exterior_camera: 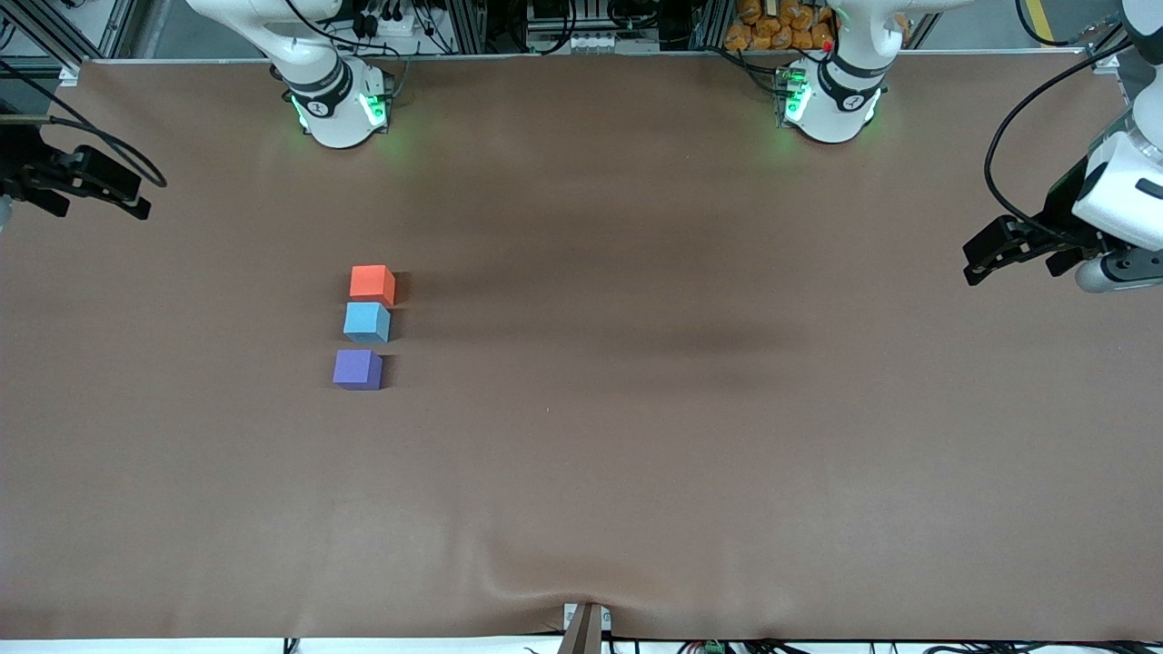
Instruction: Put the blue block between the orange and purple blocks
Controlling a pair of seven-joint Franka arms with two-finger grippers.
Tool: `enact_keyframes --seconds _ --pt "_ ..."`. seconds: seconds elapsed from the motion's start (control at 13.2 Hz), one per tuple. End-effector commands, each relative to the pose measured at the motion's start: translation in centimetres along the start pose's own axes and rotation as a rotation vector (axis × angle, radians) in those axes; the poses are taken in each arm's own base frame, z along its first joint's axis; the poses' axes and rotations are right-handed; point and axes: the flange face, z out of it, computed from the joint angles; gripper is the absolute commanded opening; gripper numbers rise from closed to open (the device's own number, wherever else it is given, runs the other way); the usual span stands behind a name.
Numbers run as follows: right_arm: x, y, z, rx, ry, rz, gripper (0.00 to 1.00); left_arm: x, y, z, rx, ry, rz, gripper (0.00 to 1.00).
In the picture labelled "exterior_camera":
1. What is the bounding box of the blue block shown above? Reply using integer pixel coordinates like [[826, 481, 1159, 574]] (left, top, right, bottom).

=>
[[343, 302, 393, 345]]

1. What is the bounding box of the orange block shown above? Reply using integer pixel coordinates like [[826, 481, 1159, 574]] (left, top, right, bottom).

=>
[[349, 264, 397, 309]]

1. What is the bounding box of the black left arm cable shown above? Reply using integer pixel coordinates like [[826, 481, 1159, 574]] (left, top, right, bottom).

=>
[[985, 36, 1132, 246]]

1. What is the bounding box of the purple block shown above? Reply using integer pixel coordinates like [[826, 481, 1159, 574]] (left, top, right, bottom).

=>
[[333, 349, 384, 391]]

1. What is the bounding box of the brown table cover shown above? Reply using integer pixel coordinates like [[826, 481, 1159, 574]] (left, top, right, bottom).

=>
[[0, 53, 1163, 641]]

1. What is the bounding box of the brown post with bracket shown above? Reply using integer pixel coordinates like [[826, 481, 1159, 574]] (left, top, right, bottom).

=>
[[563, 602, 612, 654]]

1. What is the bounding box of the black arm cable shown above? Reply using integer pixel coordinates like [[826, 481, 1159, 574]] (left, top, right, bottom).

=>
[[0, 59, 167, 189], [985, 36, 1132, 246]]

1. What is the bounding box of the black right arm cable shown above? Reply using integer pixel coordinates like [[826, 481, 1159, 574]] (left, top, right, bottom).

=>
[[0, 59, 167, 189]]

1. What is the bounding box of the bag of orange round items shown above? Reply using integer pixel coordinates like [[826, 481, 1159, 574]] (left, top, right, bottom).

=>
[[724, 0, 837, 53]]

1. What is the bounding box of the aluminium frame post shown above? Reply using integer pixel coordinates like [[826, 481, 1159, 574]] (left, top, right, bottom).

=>
[[452, 0, 485, 54], [692, 0, 732, 51]]

